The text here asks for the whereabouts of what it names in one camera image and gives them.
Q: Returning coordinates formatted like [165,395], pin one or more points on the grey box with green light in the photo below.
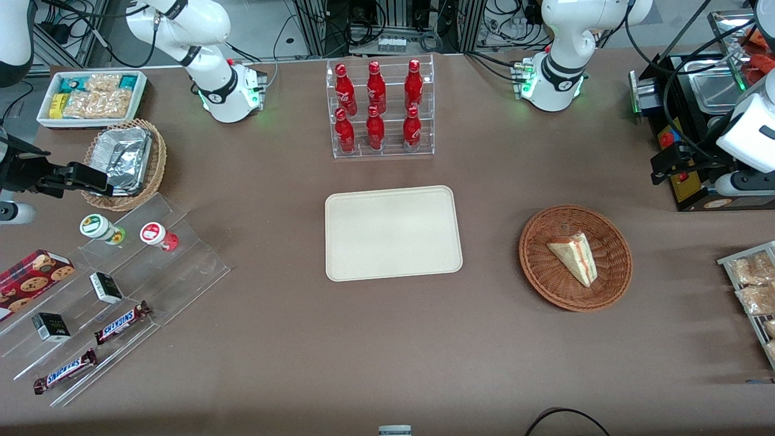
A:
[645,91]

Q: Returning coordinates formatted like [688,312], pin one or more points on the light tan wicker basket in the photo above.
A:
[158,163]

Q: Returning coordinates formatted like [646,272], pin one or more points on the steel warmer tray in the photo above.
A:
[717,91]

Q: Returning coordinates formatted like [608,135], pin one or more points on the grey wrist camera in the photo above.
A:
[742,183]
[17,213]

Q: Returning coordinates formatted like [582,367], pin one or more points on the green lidded white cup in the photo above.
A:
[95,226]

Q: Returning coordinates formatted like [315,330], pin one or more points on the teal snack packet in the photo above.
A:
[70,85]
[129,82]

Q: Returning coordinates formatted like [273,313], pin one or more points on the red cola bottle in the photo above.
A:
[412,130]
[376,88]
[413,85]
[345,133]
[344,88]
[375,132]

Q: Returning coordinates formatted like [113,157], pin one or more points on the red cookie box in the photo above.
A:
[30,281]

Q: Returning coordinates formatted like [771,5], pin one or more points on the black food warmer machine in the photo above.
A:
[696,197]

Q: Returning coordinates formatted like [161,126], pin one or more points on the aluminium foil container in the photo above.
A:
[124,157]

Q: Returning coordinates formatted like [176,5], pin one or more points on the small grey device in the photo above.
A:
[395,430]

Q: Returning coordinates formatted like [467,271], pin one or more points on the small black box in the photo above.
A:
[106,287]
[51,327]

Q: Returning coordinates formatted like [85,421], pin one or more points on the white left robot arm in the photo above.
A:
[563,36]

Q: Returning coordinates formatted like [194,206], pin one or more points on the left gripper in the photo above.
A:
[688,153]

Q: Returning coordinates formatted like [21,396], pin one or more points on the triangular sandwich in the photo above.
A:
[575,257]

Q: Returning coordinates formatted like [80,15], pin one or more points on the white power strip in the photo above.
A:
[392,44]

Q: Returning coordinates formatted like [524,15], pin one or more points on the clear bag of snacks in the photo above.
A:
[754,269]
[770,330]
[757,300]

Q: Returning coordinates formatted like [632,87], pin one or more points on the clear acrylic stepped shelf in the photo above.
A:
[181,266]

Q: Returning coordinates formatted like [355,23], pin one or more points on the yellow snack packet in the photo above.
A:
[57,106]

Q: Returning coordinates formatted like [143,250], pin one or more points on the clear acrylic bottle rack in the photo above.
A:
[390,148]

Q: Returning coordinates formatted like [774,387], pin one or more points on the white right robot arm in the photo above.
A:
[206,24]

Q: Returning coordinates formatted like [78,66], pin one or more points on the white rectangular snack bin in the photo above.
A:
[43,118]

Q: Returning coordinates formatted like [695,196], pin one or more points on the large clear cracker bag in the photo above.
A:
[100,104]

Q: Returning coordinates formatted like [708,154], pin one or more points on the red lidded white cup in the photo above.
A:
[154,234]

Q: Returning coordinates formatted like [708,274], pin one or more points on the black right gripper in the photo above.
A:
[23,172]

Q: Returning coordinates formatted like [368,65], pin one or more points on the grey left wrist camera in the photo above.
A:
[742,183]

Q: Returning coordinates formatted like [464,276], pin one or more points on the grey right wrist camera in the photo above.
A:
[17,213]

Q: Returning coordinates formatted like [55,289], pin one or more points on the brown round wicker basket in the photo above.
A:
[545,275]

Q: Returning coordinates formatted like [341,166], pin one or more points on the red fried food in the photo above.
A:
[763,60]

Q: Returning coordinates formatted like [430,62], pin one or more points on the brown Snickers bar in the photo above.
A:
[121,323]
[65,371]

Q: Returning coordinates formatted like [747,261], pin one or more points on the beige rectangular serving tray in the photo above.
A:
[393,233]

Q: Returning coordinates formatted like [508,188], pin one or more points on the small clear cracker bag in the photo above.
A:
[103,82]

